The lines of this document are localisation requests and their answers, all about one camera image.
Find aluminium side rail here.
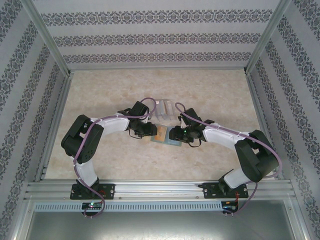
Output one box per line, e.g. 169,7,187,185
34,72,74,183

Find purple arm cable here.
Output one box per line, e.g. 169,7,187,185
72,96,157,220
174,101,282,217

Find thin black left gripper wire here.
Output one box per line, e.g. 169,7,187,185
128,129,144,140

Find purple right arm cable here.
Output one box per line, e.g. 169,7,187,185
174,101,282,217

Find orange plastic card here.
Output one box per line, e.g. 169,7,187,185
152,125,169,143

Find clear acrylic card stand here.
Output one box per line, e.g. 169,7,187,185
154,99,176,123

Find mint green card holder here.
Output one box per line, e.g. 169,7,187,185
149,124,184,149

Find aluminium back rail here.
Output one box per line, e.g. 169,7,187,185
68,66,248,73

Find thin black gripper wire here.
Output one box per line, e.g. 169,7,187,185
185,138,203,149
128,129,144,140

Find aluminium frame post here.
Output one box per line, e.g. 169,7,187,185
242,0,293,75
20,0,73,77

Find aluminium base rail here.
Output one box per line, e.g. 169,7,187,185
24,180,297,202

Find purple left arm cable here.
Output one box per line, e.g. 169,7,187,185
72,96,157,220

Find perforated grey cable duct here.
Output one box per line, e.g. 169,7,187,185
33,201,224,213

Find grey metal panel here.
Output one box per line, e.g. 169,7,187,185
14,199,307,240

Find thin black right gripper wire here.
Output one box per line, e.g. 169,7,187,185
185,138,203,149

